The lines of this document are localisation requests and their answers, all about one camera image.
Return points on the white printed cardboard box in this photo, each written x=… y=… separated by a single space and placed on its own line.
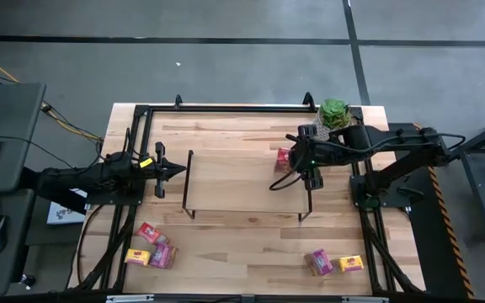
x=63 y=214

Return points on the grey metal table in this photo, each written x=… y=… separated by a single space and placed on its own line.
x=476 y=185

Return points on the black mat with hazard stripe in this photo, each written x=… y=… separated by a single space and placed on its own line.
x=423 y=252

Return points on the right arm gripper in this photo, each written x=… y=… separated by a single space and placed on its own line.
x=310 y=153

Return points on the wooden shelf with black legs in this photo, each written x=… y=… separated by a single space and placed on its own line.
x=234 y=181

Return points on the yellow tag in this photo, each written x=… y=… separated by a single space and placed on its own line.
x=146 y=163

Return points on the black chair caster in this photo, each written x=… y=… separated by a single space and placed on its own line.
x=28 y=281

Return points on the black aluminium table frame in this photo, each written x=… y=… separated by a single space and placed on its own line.
x=225 y=109

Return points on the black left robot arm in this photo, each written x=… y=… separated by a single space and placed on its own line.
x=99 y=179

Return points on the grey desk top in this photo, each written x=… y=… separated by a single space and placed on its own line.
x=2 y=278
x=11 y=134

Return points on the succulent in white patterned pot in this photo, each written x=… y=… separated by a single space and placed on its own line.
x=334 y=113

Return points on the yellow Corn Pops cereal box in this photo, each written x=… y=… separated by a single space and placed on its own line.
x=138 y=256
x=350 y=264

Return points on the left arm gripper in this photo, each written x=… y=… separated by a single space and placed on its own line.
x=160 y=170

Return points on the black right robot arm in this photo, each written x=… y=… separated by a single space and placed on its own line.
x=364 y=143

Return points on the red Froot Loops cereal box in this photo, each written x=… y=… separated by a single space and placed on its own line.
x=282 y=160
x=150 y=232

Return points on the purple Raisin Bran cereal box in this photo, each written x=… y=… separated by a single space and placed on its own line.
x=162 y=256
x=319 y=262

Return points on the silver metal bracket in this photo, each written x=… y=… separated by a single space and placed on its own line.
x=364 y=299
x=129 y=298

